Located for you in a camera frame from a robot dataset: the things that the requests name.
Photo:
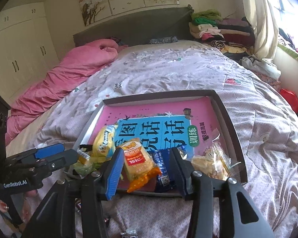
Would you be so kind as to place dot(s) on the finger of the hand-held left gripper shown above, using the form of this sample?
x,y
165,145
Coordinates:
x,y
64,158
49,151

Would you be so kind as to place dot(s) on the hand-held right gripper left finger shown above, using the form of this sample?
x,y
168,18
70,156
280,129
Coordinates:
x,y
114,173

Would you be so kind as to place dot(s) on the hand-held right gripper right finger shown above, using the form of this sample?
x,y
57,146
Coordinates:
x,y
181,173

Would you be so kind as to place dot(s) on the blue cookie packet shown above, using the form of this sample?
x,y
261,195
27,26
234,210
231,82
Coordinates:
x,y
162,168

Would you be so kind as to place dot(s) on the light green snack packet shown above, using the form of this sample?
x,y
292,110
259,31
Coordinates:
x,y
87,166

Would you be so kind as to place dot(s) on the orange snack packet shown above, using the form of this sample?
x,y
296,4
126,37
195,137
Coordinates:
x,y
136,161

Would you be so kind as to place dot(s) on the clear pale pastry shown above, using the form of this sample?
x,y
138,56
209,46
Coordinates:
x,y
208,166

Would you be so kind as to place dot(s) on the yellow snack packet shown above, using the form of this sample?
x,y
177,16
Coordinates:
x,y
104,141

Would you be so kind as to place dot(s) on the dark shallow cardboard box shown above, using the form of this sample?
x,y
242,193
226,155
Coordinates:
x,y
224,126

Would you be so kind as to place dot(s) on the person's left hand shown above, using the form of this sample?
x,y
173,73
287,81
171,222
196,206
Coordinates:
x,y
1,204

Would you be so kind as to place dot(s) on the beige bed sheet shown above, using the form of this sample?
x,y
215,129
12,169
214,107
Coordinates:
x,y
27,133

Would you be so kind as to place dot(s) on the silver foil candy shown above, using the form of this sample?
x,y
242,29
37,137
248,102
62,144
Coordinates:
x,y
129,233

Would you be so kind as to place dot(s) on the pink book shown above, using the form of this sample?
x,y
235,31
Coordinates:
x,y
149,109

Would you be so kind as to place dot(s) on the pink quilt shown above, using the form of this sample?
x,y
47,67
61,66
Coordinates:
x,y
64,79

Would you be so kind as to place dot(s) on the cream wardrobe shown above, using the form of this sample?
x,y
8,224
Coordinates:
x,y
22,49

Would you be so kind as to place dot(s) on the pink floral cloth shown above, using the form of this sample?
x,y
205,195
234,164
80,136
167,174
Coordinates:
x,y
272,81

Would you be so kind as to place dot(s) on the red plastic bag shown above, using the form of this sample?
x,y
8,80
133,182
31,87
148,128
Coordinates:
x,y
290,98

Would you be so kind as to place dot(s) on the white crumpled cloth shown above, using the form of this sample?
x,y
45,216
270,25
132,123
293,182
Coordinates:
x,y
260,65

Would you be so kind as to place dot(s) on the dark floral pillow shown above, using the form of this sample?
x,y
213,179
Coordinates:
x,y
164,40

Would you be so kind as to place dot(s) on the pile of folded clothes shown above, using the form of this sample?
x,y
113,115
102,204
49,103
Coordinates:
x,y
226,34

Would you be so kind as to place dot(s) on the green patterned cloth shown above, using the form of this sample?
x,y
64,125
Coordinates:
x,y
293,53

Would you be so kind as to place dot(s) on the cream curtain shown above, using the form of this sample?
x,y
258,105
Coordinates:
x,y
260,17

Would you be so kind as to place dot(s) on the window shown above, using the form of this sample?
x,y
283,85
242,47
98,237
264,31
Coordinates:
x,y
293,5

